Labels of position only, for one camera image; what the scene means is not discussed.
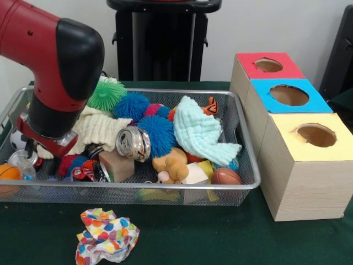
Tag tan teddy bear plush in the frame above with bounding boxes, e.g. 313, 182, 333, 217
152, 149, 190, 184

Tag brown football toy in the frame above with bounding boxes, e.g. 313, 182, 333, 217
211, 167, 243, 185

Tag colourful polka dot cloth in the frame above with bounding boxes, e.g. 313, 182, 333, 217
76, 208, 141, 263

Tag wooden box with three holes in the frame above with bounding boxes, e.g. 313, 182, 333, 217
229, 52, 353, 222

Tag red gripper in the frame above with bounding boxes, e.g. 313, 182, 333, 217
16, 114, 79, 176

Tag dark green table cloth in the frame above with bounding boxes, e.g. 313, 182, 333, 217
328, 89, 353, 125
0, 80, 353, 265

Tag cream waffle cloth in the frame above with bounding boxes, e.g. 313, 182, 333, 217
37, 106, 133, 160

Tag silver wire mesh bin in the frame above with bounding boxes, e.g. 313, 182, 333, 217
0, 85, 262, 207

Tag black frame stand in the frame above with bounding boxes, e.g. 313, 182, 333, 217
319, 4, 353, 102

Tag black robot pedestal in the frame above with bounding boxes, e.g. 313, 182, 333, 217
106, 0, 223, 82

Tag black and white soccer ball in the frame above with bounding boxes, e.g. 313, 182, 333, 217
10, 129, 30, 151

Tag orange tiger striped toy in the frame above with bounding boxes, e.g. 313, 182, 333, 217
202, 96, 221, 115

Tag green spiky rubber ball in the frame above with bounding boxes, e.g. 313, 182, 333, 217
87, 77, 128, 111

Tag light blue waffle cloth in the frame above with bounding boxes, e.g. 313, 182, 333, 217
173, 96, 242, 166

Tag blue spiky rubber ball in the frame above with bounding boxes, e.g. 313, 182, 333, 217
137, 115, 179, 160
113, 91, 151, 121

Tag crushed silver drink can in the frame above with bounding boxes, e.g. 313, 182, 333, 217
115, 126, 152, 163

